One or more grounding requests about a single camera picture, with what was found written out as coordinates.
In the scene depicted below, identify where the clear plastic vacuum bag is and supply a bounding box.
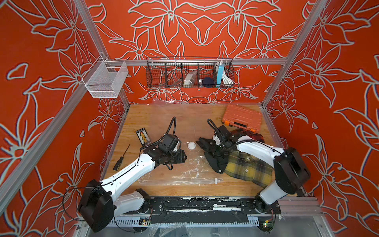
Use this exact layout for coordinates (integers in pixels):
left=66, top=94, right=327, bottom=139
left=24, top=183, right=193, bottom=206
left=139, top=104, right=228, bottom=186

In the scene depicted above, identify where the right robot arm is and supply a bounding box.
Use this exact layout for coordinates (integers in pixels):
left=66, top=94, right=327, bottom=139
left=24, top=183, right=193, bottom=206
left=197, top=119, right=311, bottom=214

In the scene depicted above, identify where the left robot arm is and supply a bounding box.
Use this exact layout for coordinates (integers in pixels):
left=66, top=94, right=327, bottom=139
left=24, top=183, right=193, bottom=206
left=77, top=117, right=187, bottom=233

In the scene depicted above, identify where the white vacuum bag valve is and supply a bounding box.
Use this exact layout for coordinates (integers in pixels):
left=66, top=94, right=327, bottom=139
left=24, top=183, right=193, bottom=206
left=187, top=142, right=196, bottom=150

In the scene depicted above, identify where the red black plaid shirt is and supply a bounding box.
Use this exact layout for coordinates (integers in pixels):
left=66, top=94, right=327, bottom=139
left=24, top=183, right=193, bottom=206
left=230, top=128, right=265, bottom=143

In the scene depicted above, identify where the yellow green plaid shirt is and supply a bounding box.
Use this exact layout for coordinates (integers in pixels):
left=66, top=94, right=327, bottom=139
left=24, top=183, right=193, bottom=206
left=224, top=151, right=273, bottom=188

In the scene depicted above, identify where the small picture card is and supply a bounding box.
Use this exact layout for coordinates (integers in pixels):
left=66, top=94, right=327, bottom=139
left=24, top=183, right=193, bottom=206
left=136, top=127, right=152, bottom=146

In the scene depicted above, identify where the orange plastic tool case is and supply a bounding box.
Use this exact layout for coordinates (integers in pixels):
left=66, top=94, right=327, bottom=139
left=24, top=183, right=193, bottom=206
left=222, top=104, right=263, bottom=133

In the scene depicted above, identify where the dark blue round object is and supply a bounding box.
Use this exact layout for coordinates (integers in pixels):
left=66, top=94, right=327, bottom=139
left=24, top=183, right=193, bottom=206
left=202, top=77, right=214, bottom=88

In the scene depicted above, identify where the grey packet in basket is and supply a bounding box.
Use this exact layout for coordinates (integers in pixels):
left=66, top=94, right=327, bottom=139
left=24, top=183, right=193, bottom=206
left=183, top=72, right=197, bottom=88

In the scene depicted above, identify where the light blue box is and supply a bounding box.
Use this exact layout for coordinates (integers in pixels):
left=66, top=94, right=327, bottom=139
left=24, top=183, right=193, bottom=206
left=216, top=63, right=224, bottom=88

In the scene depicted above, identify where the black handled screwdriver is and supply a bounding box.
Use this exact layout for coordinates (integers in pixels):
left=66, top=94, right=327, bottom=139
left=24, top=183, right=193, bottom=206
left=113, top=144, right=130, bottom=171

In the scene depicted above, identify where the white coiled cable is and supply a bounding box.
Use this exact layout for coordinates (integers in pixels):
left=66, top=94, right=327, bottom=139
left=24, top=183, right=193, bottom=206
left=221, top=69, right=234, bottom=87

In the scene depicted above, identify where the black wire wall basket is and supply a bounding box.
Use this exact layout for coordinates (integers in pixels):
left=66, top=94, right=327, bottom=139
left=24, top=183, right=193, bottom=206
left=146, top=56, right=235, bottom=89

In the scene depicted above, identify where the white wire wall basket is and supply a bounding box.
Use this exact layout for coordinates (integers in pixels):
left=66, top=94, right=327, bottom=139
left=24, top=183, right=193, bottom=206
left=82, top=60, right=129, bottom=98

